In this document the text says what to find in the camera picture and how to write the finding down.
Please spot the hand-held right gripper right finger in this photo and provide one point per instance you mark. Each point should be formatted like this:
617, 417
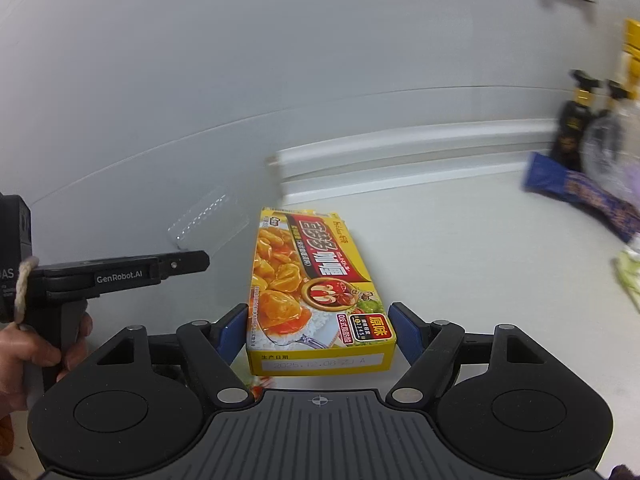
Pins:
405, 334

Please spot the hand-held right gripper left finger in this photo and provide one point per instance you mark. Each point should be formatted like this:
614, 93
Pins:
233, 334

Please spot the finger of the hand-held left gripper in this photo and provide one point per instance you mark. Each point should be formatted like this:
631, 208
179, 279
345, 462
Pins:
182, 264

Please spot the clear plastic tray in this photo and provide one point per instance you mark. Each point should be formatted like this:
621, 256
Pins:
210, 217

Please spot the yellow curry box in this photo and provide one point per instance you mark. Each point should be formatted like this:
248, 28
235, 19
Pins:
300, 280

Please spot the dark blue snack wrapper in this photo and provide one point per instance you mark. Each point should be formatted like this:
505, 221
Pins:
580, 190

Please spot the person's left hand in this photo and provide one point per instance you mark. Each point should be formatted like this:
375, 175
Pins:
20, 362

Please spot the green cabbage leaf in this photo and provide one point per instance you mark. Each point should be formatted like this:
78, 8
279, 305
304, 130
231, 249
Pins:
629, 280

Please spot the black spray bottle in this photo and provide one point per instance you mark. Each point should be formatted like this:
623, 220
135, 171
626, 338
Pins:
572, 130
617, 92

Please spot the clear plastic bag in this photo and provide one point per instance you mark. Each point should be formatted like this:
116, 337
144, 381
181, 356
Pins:
607, 145

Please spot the yellow-capped white bottle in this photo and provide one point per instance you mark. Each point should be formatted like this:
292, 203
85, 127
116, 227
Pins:
632, 60

